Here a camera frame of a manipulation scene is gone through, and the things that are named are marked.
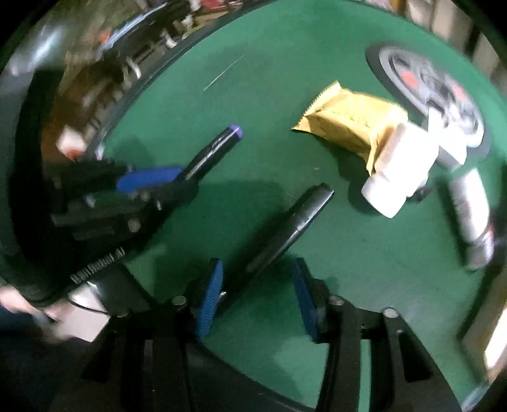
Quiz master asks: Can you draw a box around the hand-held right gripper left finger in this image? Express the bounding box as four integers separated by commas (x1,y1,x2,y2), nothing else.
81,258,224,412

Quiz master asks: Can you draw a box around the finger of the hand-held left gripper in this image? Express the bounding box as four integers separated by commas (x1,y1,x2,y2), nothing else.
55,162,183,196
51,181,199,243

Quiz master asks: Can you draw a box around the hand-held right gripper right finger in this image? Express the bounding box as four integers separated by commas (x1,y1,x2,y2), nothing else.
293,257,462,412

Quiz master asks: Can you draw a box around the black marker purple cap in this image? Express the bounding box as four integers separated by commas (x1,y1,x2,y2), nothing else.
182,125,243,183

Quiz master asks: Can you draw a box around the long black marker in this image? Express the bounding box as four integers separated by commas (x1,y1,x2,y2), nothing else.
220,183,335,306

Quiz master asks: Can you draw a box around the white bottle tan label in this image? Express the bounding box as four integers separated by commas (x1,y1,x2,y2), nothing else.
361,122,440,218

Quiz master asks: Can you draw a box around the white bottle red print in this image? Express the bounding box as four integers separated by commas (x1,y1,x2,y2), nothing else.
447,168,496,271

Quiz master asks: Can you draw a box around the gold foil packet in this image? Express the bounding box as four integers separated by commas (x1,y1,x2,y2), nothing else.
291,80,408,175

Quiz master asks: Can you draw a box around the white plug charger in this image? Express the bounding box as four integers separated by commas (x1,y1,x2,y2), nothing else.
427,106,469,166

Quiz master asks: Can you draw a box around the person's left hand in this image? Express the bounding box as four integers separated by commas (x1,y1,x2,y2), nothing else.
0,286,68,341

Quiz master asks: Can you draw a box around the round grey control panel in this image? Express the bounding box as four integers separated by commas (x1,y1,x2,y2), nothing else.
365,42,492,159

